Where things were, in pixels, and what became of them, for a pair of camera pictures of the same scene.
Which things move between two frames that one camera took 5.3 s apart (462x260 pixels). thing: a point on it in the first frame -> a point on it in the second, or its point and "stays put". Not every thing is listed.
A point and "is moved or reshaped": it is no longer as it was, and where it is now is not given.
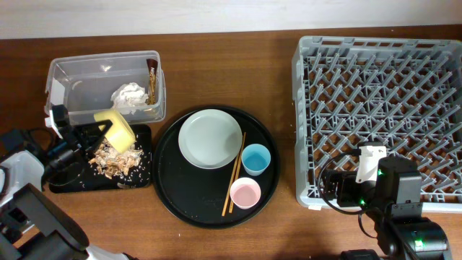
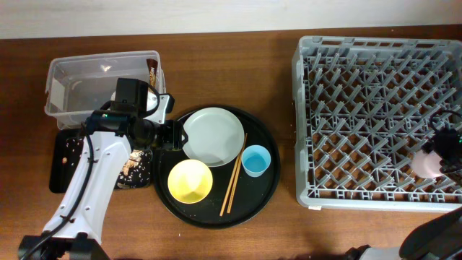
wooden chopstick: x=239 y=165 stays put
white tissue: x=127 y=96 -> x=151 y=102
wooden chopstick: x=231 y=185 stays put
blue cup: x=255 y=158 stays put
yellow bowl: x=120 y=136 is moved or reshaped
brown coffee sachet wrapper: x=152 y=66 stays put
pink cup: x=245 y=193 -> x=426 y=165
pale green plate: x=210 y=139 stays put
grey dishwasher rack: x=404 y=93 stays put
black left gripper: x=89 y=144 -> x=173 y=138
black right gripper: x=347 y=179 -> x=439 y=142
